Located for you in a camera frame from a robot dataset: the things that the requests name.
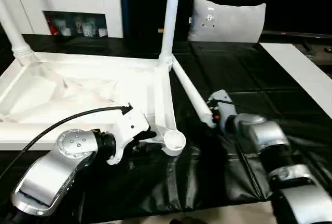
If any white plastic table leg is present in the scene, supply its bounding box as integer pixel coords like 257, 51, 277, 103
172, 59, 218, 129
0, 0, 35, 65
157, 0, 182, 72

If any white plastic table top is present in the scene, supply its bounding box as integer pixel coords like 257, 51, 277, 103
0, 51, 187, 157

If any white cabinet with glass doors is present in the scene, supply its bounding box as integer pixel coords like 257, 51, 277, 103
0, 0, 124, 38

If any black table mat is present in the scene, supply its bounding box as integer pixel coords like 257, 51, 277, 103
0, 33, 332, 214

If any grey cushion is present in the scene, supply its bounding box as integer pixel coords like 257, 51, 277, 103
187, 0, 267, 43

